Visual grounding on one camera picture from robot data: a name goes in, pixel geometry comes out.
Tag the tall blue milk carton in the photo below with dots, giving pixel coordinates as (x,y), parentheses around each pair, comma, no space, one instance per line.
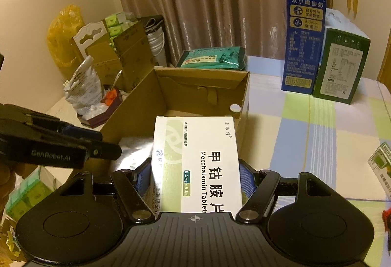
(302,56)

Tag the pile of green tissue packs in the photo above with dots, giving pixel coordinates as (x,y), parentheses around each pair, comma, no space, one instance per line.
(114,28)

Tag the brown cardboard carton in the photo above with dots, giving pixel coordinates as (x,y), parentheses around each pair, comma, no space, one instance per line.
(131,47)

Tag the dark red tray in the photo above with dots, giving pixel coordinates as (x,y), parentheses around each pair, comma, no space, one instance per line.
(97,120)

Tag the brown cardboard box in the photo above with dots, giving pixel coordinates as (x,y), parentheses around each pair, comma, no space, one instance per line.
(183,93)

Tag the white carved chair back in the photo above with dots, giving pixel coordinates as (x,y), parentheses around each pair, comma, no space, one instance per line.
(82,36)

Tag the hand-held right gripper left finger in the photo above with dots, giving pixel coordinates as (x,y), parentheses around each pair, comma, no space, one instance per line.
(143,177)

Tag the person's left hand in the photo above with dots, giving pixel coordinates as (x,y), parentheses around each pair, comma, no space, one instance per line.
(10,175)

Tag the green and white medicine box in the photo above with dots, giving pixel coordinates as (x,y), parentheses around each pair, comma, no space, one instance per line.
(381,163)

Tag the green milk carton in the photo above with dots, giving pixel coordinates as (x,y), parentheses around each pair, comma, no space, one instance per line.
(339,71)

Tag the small red packet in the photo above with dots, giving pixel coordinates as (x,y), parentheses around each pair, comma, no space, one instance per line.
(387,215)

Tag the yellow curtain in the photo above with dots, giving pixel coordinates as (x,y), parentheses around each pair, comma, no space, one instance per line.
(386,73)

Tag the small orange-red item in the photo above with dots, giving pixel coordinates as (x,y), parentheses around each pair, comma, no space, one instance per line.
(110,96)

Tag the checked cloth desktop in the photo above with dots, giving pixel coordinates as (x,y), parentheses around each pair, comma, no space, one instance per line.
(305,138)

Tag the metal spoon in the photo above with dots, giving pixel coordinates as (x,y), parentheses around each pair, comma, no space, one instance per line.
(116,79)

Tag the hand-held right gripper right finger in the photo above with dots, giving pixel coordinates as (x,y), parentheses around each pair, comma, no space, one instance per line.
(246,178)

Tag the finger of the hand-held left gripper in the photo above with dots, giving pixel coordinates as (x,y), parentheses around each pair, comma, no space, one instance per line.
(104,150)
(79,132)

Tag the white printed plastic bag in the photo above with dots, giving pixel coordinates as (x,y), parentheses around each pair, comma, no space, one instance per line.
(84,86)

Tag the white medicine box grey-green swirl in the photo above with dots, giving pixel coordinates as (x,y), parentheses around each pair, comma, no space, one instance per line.
(198,163)

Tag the teal snack packet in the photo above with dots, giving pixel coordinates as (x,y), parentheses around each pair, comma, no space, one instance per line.
(210,57)

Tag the stack of green tissue boxes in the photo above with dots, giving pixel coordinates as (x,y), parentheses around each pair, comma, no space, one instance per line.
(27,193)

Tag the yellow plastic bag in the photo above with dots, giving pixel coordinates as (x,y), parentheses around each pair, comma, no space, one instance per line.
(64,35)

